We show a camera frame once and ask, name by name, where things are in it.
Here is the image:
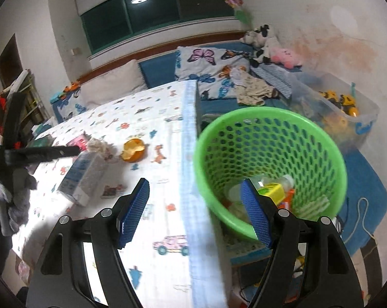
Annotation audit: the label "clear plastic bottle yellow label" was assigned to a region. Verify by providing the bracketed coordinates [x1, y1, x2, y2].
[250, 175, 295, 206]

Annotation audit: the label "blue white milk carton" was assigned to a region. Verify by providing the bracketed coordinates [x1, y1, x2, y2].
[58, 152, 108, 207]

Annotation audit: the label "pink snack box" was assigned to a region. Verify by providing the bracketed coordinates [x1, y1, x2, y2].
[66, 133, 90, 152]

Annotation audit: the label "orange peel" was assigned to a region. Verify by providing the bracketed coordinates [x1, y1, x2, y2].
[120, 138, 147, 163]

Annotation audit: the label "white paper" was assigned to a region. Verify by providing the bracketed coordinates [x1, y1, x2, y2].
[86, 138, 115, 161]

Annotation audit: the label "orange snack wrapper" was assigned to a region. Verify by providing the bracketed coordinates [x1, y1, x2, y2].
[278, 189, 295, 211]

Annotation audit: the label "clear round lidded container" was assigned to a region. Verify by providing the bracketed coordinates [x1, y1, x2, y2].
[224, 184, 244, 212]

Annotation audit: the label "metal shelf rack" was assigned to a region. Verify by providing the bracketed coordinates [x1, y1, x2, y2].
[0, 69, 50, 139]

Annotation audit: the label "white cartoon print blanket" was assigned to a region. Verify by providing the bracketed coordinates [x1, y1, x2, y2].
[13, 81, 230, 307]

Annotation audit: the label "green plastic mesh basket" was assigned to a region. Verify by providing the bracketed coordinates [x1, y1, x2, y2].
[193, 107, 347, 240]

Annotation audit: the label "left butterfly pillow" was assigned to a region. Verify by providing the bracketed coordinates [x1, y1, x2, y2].
[52, 88, 88, 123]

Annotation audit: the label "orange toy on headboard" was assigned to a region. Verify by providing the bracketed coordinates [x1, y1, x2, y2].
[63, 82, 80, 93]

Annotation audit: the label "blue floor mat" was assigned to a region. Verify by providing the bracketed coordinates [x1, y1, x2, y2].
[337, 150, 387, 255]

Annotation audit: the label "beige patterned clothes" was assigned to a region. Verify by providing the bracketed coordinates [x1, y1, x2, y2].
[230, 68, 279, 107]

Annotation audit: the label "clear plastic toy bin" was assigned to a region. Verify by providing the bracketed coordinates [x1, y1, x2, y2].
[289, 71, 379, 154]

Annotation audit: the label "blue white patterned cloth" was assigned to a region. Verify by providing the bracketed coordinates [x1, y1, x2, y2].
[250, 64, 292, 99]

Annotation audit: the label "beige pillow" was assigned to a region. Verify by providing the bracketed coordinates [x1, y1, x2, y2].
[79, 60, 148, 109]

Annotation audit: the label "butterfly print pillow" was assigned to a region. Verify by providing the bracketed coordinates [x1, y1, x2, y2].
[175, 47, 250, 100]

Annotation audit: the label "pink plush toy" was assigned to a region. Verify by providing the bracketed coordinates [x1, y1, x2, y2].
[270, 47, 303, 69]

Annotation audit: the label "black white cow plush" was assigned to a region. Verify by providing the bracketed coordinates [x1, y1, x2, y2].
[240, 24, 282, 68]

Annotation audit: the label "dark window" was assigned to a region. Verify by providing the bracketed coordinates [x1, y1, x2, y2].
[76, 0, 233, 54]

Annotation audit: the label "colourful wall decoration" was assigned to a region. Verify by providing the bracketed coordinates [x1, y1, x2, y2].
[224, 0, 252, 28]

